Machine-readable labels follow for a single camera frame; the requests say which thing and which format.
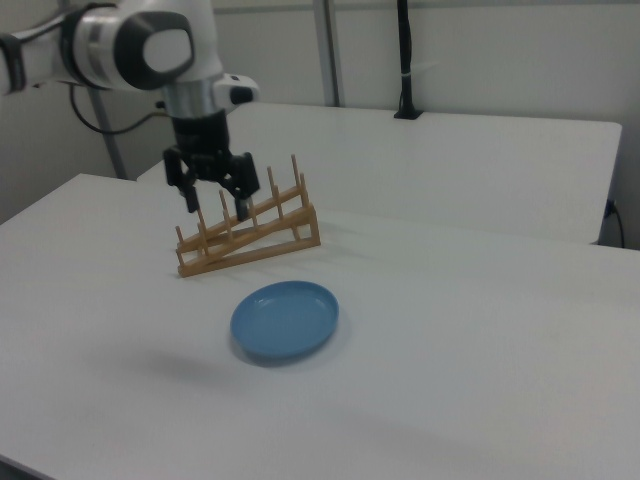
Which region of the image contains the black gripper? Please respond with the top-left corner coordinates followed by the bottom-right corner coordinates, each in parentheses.
top-left (163, 112), bottom-right (262, 222)

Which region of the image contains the blue round plate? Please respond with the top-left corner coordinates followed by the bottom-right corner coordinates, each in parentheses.
top-left (229, 280), bottom-right (341, 363)

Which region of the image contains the wooden plate rack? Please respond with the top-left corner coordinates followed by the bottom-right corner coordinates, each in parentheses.
top-left (174, 153), bottom-right (322, 279)

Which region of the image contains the grey metal partition post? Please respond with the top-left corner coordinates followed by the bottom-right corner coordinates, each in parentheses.
top-left (88, 87), bottom-right (129, 181)
top-left (313, 0), bottom-right (347, 108)

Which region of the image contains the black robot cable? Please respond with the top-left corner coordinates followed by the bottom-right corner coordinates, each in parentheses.
top-left (68, 82), bottom-right (174, 136)

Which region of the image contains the black camera pole with base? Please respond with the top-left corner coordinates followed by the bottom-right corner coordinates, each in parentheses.
top-left (392, 0), bottom-right (427, 122)

